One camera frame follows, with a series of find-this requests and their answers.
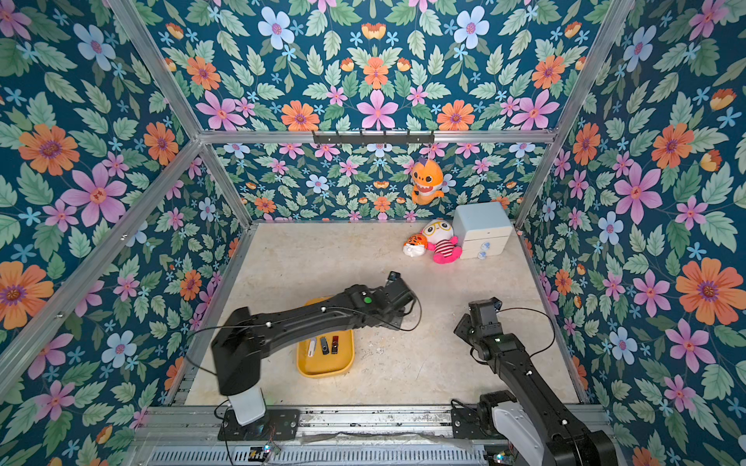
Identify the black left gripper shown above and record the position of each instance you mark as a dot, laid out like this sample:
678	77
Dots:
397	324

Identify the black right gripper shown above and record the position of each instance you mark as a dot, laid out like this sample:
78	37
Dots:
484	312

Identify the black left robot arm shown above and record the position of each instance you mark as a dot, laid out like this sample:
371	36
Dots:
245	339

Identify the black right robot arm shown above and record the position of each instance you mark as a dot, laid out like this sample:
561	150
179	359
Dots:
539	429

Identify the yellow plastic storage tray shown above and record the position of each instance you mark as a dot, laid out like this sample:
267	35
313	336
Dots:
322	366

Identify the small tiger plush toy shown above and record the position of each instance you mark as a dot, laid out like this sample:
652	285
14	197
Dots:
415	245

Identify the white pink striped plush doll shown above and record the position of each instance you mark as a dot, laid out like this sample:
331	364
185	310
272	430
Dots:
442	242

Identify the white mini drawer cabinet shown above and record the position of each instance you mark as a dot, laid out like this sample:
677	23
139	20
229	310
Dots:
483	229

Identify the orange dinosaur plush toy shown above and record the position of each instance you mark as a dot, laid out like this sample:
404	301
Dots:
428	180

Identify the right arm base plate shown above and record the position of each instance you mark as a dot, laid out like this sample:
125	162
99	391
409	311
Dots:
475	421

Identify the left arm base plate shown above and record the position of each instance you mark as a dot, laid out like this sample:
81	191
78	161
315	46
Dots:
274	425

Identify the black wall hook rail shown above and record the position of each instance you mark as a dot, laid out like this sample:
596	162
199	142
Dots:
362	138

